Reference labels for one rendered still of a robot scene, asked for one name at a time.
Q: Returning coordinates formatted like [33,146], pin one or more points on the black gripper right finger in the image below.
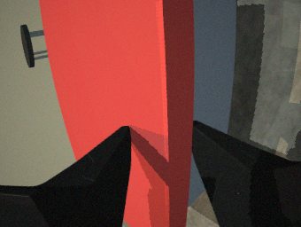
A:
[246,186]

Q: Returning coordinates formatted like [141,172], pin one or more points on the red lid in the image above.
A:
[129,62]

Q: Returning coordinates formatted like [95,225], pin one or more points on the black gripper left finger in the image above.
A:
[90,193]

